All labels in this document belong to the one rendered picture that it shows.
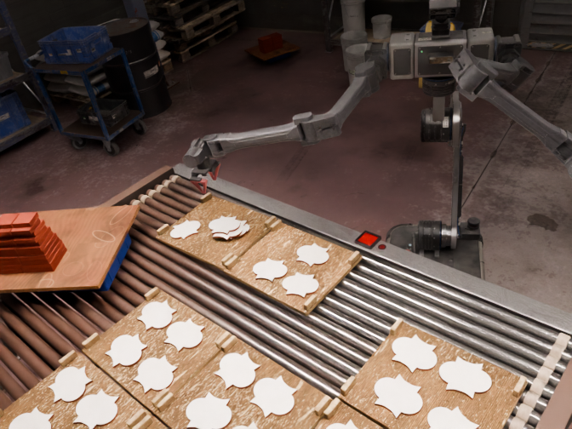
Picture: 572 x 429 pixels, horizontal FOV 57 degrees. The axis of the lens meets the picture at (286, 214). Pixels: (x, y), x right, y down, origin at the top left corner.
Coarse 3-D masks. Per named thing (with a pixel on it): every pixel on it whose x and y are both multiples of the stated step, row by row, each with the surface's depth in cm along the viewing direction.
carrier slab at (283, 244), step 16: (272, 240) 217; (288, 240) 215; (304, 240) 214; (320, 240) 212; (240, 256) 211; (256, 256) 210; (272, 256) 208; (288, 256) 207; (336, 256) 203; (224, 272) 206; (240, 272) 204; (288, 272) 200; (304, 272) 199; (320, 272) 197; (336, 272) 196; (256, 288) 196; (272, 288) 194; (320, 288) 191; (288, 304) 187
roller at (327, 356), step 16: (144, 256) 226; (160, 256) 221; (176, 272) 213; (208, 288) 202; (240, 304) 192; (256, 320) 187; (272, 320) 184; (288, 336) 178; (304, 336) 177; (320, 352) 171; (336, 368) 167; (352, 368) 164
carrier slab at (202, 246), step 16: (208, 208) 242; (224, 208) 240; (240, 208) 238; (176, 224) 235; (208, 224) 232; (256, 224) 227; (160, 240) 229; (176, 240) 226; (192, 240) 224; (208, 240) 223; (224, 240) 221; (240, 240) 220; (256, 240) 219; (192, 256) 218; (208, 256) 214; (224, 256) 213
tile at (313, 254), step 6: (306, 246) 209; (312, 246) 208; (300, 252) 207; (306, 252) 206; (312, 252) 206; (318, 252) 205; (324, 252) 205; (300, 258) 204; (306, 258) 203; (312, 258) 203; (318, 258) 202; (324, 258) 202; (312, 264) 200; (318, 264) 200
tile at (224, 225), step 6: (222, 216) 228; (210, 222) 226; (216, 222) 225; (222, 222) 224; (228, 222) 224; (234, 222) 223; (210, 228) 222; (216, 228) 222; (222, 228) 221; (228, 228) 221; (234, 228) 220
